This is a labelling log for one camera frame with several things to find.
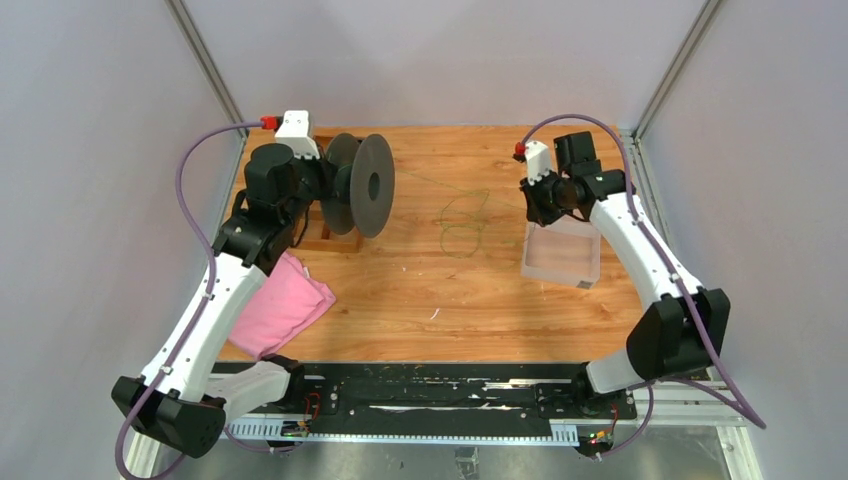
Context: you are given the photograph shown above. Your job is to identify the black cable spool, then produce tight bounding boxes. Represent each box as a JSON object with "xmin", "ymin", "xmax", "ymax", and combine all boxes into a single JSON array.
[{"xmin": 321, "ymin": 133, "xmax": 396, "ymax": 238}]

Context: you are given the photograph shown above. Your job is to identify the clear plastic box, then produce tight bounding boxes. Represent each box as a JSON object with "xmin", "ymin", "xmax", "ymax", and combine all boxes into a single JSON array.
[{"xmin": 520, "ymin": 216, "xmax": 601, "ymax": 289}]

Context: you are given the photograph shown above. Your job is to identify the thin green wire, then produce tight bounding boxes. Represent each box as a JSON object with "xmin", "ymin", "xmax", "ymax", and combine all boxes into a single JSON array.
[{"xmin": 394, "ymin": 168, "xmax": 531, "ymax": 260}]

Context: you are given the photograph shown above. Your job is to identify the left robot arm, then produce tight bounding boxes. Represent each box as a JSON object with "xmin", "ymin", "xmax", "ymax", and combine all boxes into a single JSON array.
[{"xmin": 111, "ymin": 141, "xmax": 343, "ymax": 458}]

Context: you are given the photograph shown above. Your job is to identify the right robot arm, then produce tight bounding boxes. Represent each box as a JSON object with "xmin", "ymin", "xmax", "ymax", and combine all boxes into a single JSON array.
[{"xmin": 513, "ymin": 132, "xmax": 730, "ymax": 417}]

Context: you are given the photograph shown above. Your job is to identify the wooden compartment tray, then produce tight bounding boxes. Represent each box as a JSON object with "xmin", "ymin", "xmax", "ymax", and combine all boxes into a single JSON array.
[{"xmin": 294, "ymin": 133, "xmax": 364, "ymax": 254}]

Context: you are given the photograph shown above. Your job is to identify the pink cloth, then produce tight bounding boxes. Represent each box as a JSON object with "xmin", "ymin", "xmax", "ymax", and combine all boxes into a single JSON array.
[{"xmin": 228, "ymin": 253, "xmax": 336, "ymax": 360}]

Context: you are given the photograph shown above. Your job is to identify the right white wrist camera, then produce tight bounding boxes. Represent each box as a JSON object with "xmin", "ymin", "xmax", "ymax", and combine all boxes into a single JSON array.
[{"xmin": 514, "ymin": 140, "xmax": 552, "ymax": 185}]

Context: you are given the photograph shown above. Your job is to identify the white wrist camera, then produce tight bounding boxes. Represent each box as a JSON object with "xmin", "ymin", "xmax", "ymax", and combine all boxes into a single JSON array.
[
  {"xmin": 514, "ymin": 140, "xmax": 552, "ymax": 185},
  {"xmin": 275, "ymin": 110, "xmax": 321, "ymax": 160}
]

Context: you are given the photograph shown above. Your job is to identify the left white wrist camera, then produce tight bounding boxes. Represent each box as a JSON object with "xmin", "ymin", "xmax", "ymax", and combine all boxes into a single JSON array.
[{"xmin": 275, "ymin": 110, "xmax": 321, "ymax": 160}]

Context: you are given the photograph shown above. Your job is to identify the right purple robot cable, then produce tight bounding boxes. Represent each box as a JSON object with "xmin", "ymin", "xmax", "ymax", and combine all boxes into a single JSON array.
[{"xmin": 516, "ymin": 113, "xmax": 768, "ymax": 460}]

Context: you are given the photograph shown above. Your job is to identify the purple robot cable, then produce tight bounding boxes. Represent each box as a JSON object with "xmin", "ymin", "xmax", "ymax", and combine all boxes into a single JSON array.
[
  {"xmin": 516, "ymin": 113, "xmax": 768, "ymax": 460},
  {"xmin": 114, "ymin": 115, "xmax": 313, "ymax": 480}
]

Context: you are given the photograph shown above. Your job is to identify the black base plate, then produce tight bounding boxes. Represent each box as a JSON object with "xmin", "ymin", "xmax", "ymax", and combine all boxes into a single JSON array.
[{"xmin": 244, "ymin": 362, "xmax": 637, "ymax": 442}]

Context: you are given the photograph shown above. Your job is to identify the slotted aluminium cable duct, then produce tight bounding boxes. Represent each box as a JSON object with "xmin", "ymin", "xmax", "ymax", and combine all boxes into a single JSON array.
[{"xmin": 228, "ymin": 416, "xmax": 580, "ymax": 447}]

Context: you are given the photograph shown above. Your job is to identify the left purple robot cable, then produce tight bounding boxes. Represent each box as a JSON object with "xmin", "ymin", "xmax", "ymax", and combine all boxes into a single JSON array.
[{"xmin": 114, "ymin": 115, "xmax": 313, "ymax": 480}]

